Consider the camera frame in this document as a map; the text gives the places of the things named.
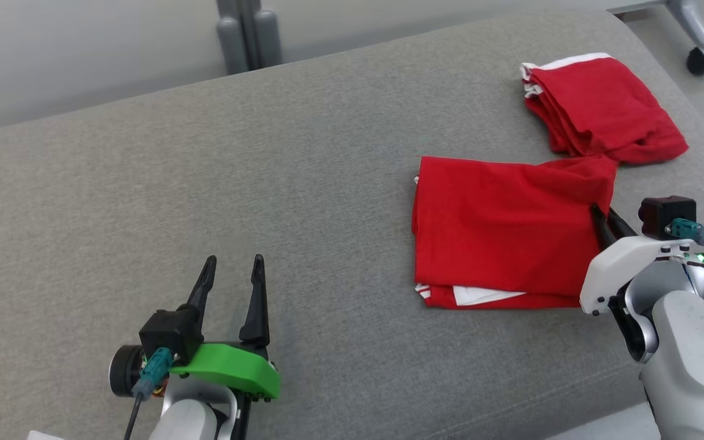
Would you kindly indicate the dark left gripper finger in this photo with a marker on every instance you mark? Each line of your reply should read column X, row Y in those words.
column 202, row 290
column 257, row 311

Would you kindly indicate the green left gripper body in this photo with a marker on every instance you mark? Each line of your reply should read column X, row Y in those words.
column 236, row 366

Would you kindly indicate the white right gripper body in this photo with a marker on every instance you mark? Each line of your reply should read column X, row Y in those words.
column 612, row 269

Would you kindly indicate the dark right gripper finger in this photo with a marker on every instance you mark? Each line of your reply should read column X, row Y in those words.
column 604, row 235
column 623, row 229

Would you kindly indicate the red jersey with white sleeves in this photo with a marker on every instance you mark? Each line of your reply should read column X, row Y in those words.
column 498, row 232

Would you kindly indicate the red shorts with white waistband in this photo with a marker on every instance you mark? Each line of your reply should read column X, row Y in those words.
column 602, row 104

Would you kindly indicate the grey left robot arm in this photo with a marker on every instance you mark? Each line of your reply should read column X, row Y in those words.
column 187, row 421

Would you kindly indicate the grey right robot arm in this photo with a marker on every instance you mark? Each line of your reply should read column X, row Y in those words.
column 688, row 354

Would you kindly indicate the black caster wheel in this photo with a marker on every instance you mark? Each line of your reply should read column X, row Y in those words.
column 700, row 62

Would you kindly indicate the white tape label strip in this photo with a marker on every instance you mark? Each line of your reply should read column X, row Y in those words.
column 43, row 436

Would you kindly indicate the grey metal leg with caster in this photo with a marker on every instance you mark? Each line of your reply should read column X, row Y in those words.
column 694, row 24

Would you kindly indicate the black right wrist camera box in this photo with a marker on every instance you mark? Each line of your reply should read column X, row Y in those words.
column 663, row 214

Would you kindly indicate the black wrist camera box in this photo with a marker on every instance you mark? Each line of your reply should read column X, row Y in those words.
column 663, row 214
column 172, row 333

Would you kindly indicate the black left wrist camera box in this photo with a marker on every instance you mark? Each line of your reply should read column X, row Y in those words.
column 172, row 333

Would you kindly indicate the grey upright metal post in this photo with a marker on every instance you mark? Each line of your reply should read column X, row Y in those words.
column 248, row 36

